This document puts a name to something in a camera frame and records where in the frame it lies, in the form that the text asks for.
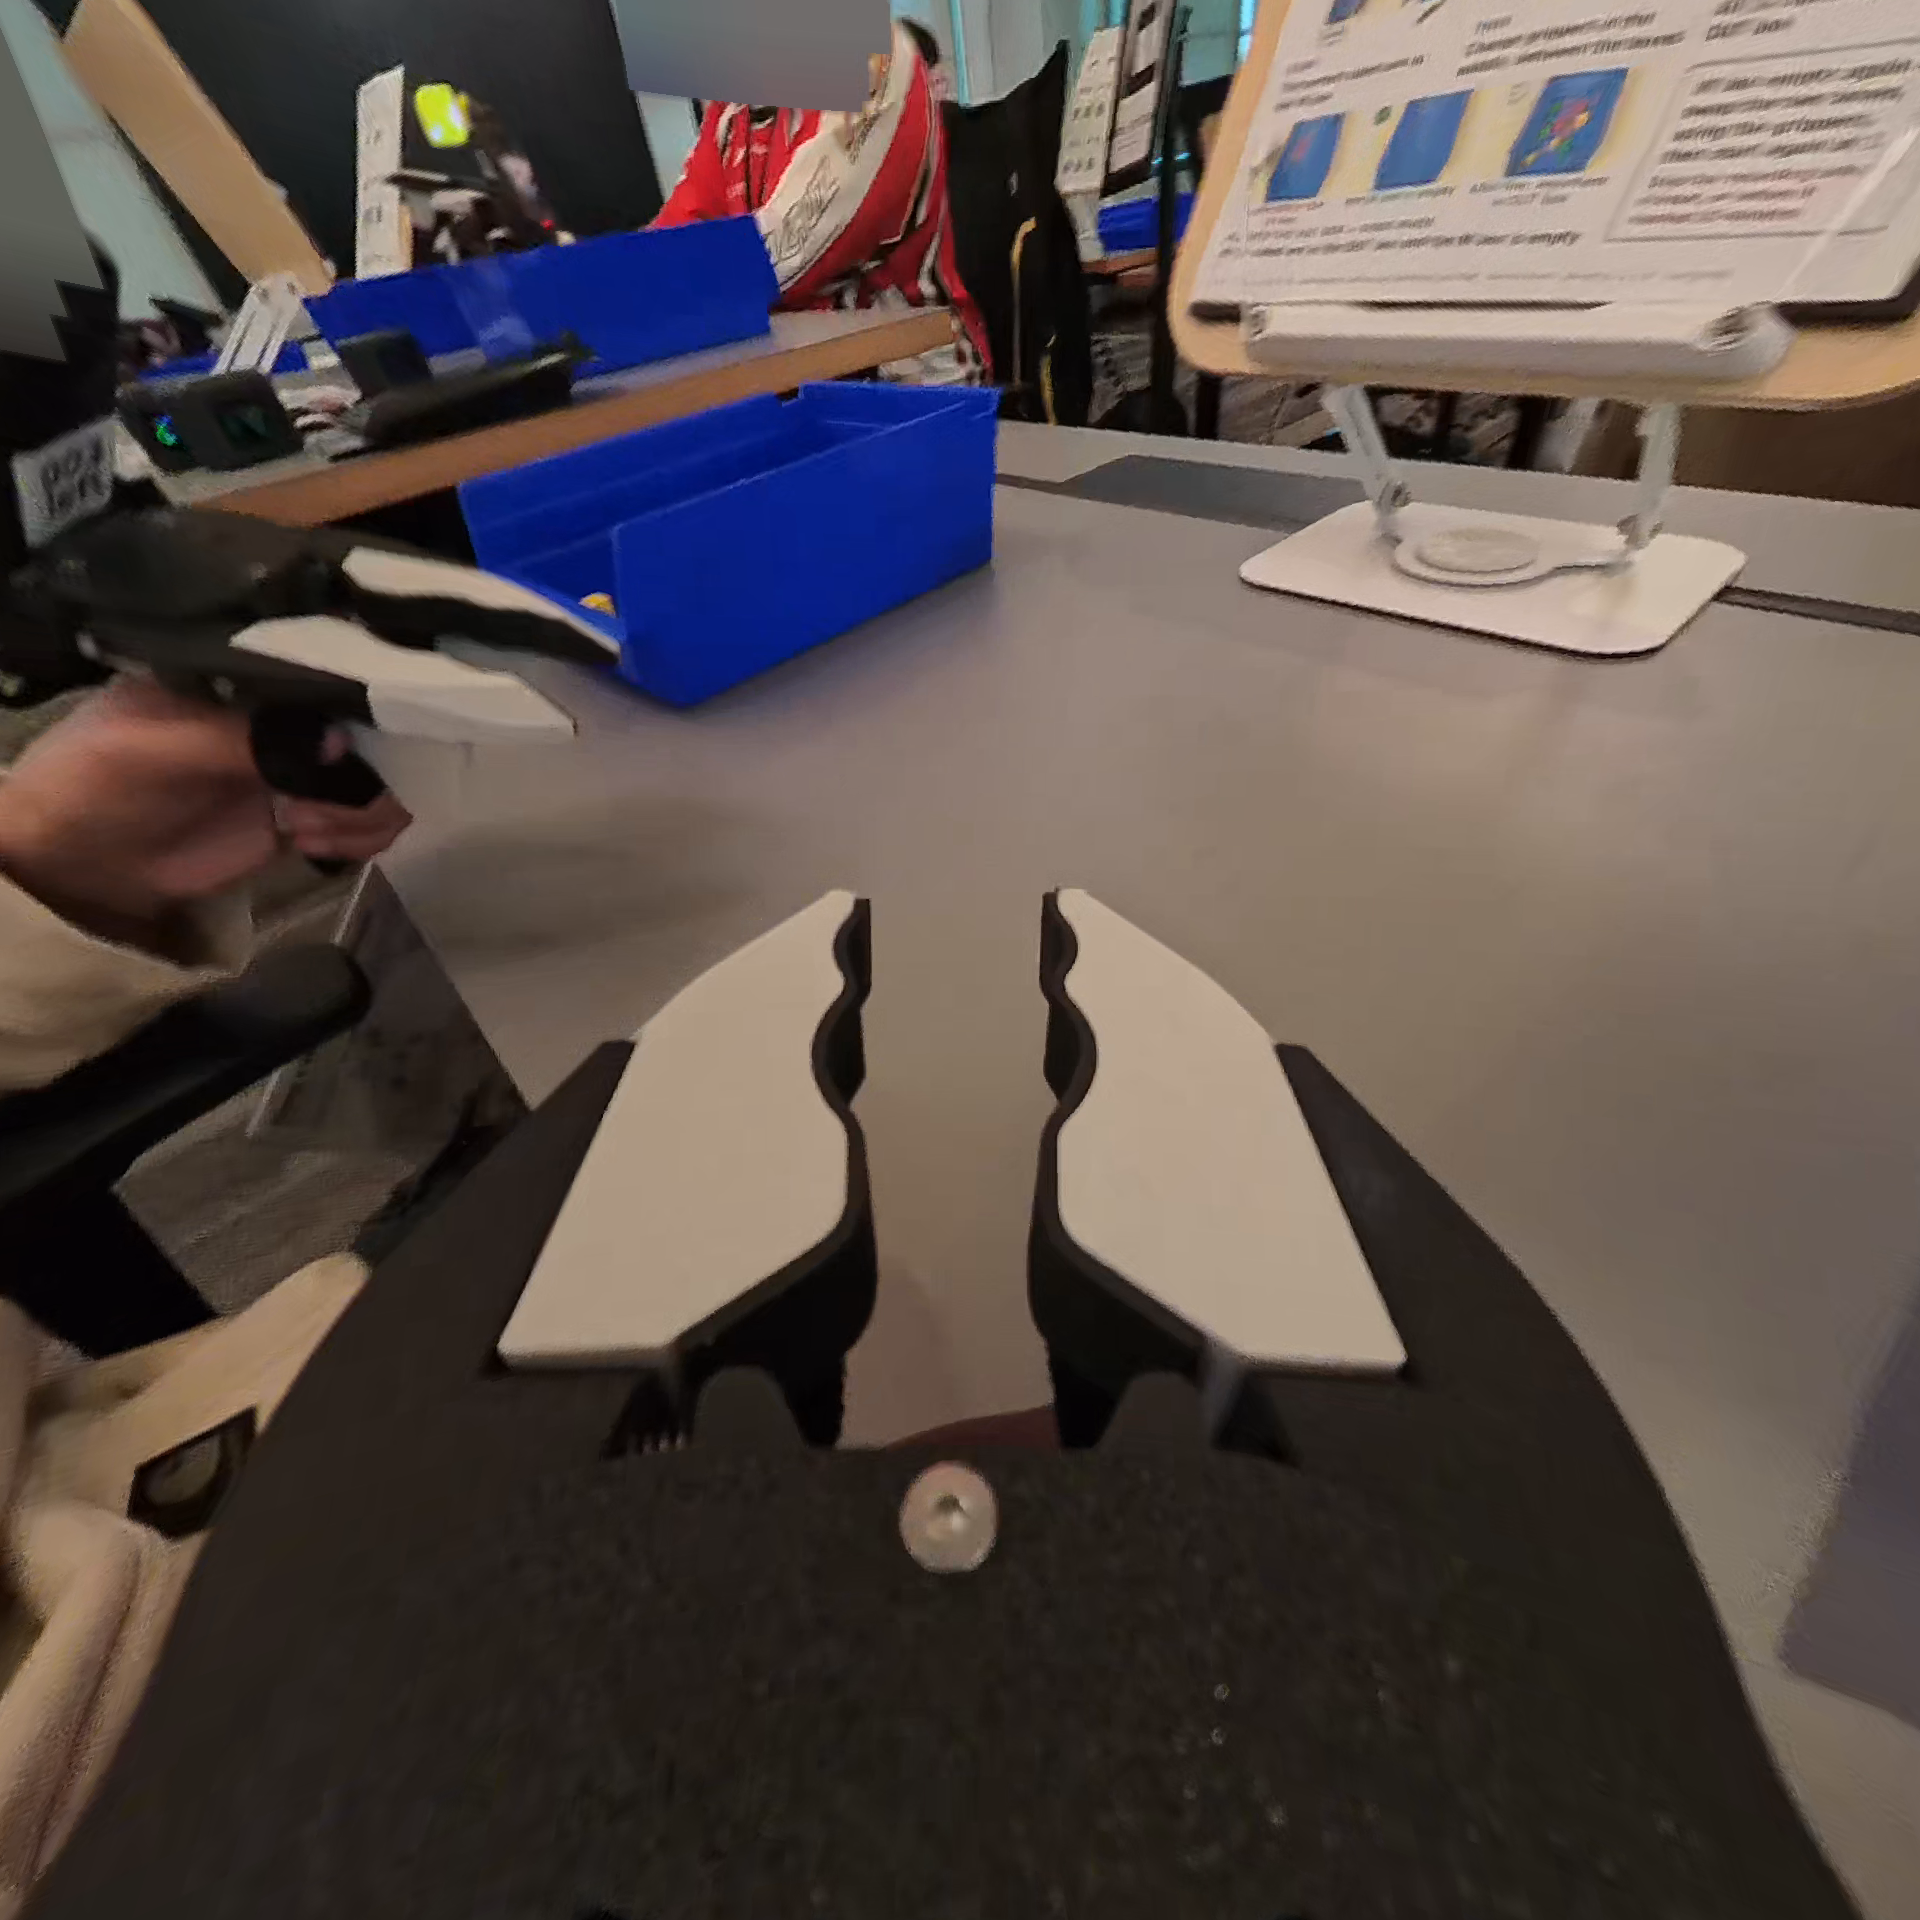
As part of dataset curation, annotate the tan hanging coat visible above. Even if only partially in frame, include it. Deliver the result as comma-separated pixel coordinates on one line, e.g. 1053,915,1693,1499
1575,398,1920,515

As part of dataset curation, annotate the white folding bracket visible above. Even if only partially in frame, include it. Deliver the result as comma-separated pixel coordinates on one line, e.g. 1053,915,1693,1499
210,275,310,376

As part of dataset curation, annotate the printed instruction sheet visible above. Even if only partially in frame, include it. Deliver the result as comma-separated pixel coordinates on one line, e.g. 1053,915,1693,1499
1216,0,1920,296

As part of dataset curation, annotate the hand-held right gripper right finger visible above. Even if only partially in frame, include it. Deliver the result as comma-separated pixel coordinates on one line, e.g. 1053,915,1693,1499
1027,884,1410,1450

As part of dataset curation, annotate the black white marker sign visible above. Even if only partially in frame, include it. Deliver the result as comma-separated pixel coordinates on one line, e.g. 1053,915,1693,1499
1101,0,1182,196

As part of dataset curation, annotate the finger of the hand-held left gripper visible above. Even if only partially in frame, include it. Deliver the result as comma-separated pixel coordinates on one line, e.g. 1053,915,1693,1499
224,615,580,822
336,544,627,671

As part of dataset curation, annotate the white printed card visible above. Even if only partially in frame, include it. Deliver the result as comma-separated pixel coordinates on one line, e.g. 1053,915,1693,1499
355,66,416,278

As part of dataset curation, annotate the tan angled board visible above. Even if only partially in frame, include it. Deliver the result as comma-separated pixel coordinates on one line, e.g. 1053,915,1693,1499
59,0,336,301

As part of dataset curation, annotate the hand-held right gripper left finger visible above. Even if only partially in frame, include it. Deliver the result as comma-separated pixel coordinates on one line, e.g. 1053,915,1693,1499
499,886,880,1450

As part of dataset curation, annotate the small black screen device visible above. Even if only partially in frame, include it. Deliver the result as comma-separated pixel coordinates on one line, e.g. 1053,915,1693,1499
117,373,310,471

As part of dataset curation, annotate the long wooden table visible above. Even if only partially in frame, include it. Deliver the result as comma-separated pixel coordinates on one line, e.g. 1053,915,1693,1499
151,306,962,531

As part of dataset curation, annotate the wooden display board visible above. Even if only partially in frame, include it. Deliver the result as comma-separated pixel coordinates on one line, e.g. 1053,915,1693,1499
1170,0,1920,411

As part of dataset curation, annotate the black elongated device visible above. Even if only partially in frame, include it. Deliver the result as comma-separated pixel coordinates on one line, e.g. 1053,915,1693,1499
333,328,596,453

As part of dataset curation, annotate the person's left hand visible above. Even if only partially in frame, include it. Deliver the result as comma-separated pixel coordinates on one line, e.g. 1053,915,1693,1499
0,674,416,935

